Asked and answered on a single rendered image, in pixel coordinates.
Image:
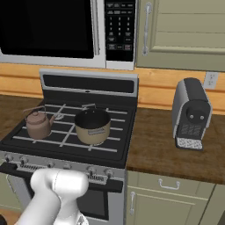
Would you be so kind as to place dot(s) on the tan cooking pot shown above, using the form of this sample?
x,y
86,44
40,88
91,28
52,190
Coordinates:
x,y
92,126

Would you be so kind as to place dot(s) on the brown kettle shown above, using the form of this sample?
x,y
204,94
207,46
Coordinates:
x,y
37,125

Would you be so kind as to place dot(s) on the grey and black coffee machine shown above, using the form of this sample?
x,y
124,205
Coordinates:
x,y
192,112

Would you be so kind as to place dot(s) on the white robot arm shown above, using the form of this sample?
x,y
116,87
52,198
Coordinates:
x,y
55,193

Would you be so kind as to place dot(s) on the green drawer front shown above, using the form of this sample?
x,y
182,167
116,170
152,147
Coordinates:
x,y
152,179

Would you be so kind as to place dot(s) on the green wall cupboard door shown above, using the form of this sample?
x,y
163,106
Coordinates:
x,y
187,35

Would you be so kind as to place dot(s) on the silver stove knob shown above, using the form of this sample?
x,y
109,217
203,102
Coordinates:
x,y
8,157
23,160
92,170
109,172
50,164
67,166

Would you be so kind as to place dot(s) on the white wall socket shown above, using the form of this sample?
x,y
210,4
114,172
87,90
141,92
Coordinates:
x,y
211,80

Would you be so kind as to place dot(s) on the green base cupboard door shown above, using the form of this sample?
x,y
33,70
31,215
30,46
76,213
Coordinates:
x,y
215,206
8,192
164,209

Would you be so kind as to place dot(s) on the black and silver stove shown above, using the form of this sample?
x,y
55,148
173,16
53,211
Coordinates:
x,y
76,123

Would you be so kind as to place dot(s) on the silver microwave oven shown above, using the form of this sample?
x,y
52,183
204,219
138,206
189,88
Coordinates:
x,y
67,32

